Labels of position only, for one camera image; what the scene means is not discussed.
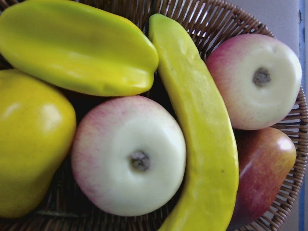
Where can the red yellow mango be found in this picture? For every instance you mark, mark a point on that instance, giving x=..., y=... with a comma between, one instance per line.
x=265, y=156

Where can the yellow starfruit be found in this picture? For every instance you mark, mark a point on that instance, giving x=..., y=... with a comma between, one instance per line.
x=78, y=47

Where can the yellow pear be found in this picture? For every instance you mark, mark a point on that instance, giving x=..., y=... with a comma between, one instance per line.
x=37, y=126

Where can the pale peach apple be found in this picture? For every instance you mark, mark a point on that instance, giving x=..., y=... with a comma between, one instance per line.
x=129, y=156

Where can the red pink apple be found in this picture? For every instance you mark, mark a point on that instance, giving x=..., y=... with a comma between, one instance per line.
x=259, y=79

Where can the yellow banana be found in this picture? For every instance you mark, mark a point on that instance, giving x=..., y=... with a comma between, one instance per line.
x=211, y=180

